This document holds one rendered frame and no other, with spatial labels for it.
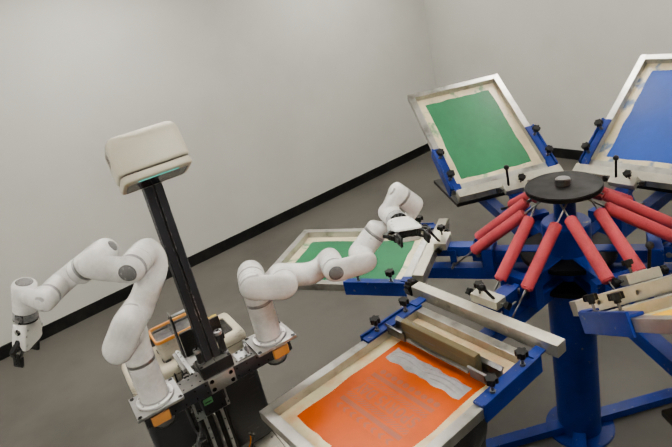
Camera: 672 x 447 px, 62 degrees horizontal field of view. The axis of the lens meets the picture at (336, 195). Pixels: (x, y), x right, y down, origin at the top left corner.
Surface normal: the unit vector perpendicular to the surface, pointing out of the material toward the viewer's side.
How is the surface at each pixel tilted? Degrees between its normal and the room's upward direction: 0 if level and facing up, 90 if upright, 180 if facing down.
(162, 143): 63
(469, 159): 32
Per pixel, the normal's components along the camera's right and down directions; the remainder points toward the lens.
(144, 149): 0.38, -0.23
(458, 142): -0.10, -0.60
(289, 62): 0.61, 0.16
